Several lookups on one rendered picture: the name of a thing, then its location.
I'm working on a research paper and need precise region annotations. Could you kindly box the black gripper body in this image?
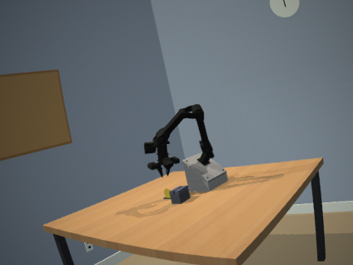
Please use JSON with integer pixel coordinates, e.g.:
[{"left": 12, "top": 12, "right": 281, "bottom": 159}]
[{"left": 147, "top": 152, "right": 180, "bottom": 170}]

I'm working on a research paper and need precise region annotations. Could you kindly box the gold coin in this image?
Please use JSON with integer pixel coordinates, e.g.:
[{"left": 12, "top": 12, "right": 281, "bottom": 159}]
[{"left": 164, "top": 188, "right": 170, "bottom": 198}]

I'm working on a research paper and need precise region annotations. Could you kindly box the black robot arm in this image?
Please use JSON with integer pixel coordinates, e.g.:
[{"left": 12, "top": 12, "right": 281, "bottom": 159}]
[{"left": 144, "top": 104, "right": 215, "bottom": 169}]

